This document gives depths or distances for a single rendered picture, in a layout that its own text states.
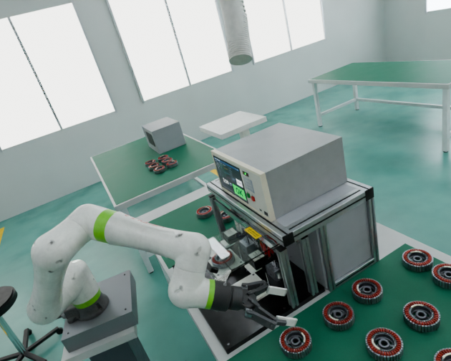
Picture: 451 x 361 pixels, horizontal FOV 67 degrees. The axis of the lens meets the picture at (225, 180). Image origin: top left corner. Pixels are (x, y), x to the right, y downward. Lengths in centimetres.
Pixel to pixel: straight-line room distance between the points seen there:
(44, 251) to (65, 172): 484
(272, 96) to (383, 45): 309
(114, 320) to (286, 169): 98
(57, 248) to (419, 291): 129
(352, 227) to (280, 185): 36
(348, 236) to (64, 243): 104
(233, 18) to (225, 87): 402
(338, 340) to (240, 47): 184
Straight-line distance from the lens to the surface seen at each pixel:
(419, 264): 160
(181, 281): 109
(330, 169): 143
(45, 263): 122
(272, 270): 156
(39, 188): 609
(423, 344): 139
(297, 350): 132
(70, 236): 124
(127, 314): 165
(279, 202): 131
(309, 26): 753
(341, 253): 149
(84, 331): 170
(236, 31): 251
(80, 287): 163
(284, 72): 716
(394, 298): 151
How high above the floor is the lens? 183
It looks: 24 degrees down
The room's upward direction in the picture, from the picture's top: 16 degrees counter-clockwise
